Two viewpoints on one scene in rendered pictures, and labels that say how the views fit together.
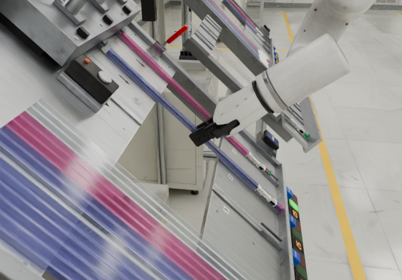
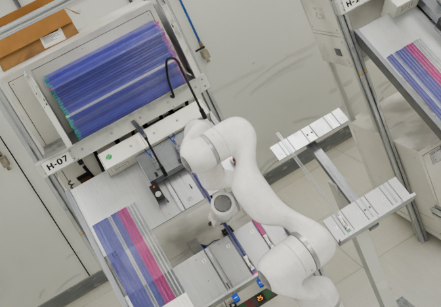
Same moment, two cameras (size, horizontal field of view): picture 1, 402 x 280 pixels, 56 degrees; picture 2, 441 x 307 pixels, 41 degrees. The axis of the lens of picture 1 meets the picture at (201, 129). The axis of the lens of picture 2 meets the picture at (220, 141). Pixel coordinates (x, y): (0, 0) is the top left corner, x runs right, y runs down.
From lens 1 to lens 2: 2.16 m
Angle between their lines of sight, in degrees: 65
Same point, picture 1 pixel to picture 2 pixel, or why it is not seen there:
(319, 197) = not seen: outside the picture
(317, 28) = not seen: hidden behind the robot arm
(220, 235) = (187, 269)
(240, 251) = (193, 280)
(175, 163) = (422, 209)
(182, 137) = (419, 187)
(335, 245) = not seen: outside the picture
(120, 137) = (164, 217)
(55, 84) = (147, 193)
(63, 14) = (153, 165)
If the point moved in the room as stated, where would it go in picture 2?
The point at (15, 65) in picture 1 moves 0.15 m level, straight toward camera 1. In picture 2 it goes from (136, 186) to (112, 208)
